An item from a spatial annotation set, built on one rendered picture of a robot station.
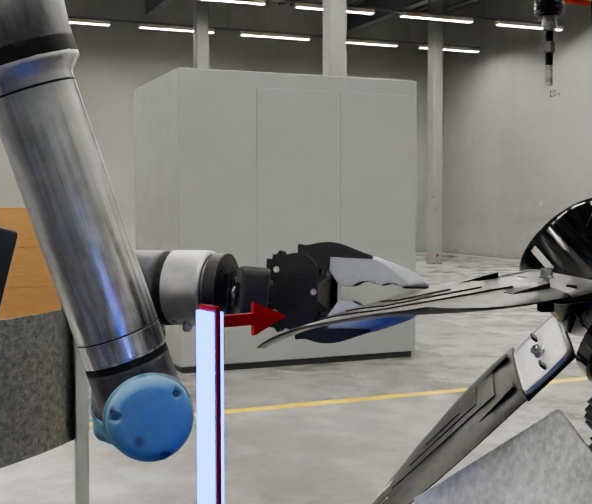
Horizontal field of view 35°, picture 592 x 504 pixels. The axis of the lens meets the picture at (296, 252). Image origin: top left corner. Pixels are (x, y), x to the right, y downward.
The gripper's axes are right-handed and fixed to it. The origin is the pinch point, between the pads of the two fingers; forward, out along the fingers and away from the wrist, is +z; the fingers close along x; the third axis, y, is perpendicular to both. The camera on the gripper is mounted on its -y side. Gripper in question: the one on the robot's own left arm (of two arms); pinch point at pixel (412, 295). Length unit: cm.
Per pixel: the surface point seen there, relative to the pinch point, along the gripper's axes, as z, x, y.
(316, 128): -192, -130, 599
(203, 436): -9.8, 10.3, -23.3
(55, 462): -234, 85, 318
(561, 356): 12.7, 5.3, 9.5
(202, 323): -9.9, 2.5, -24.1
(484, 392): 5.0, 9.7, 14.9
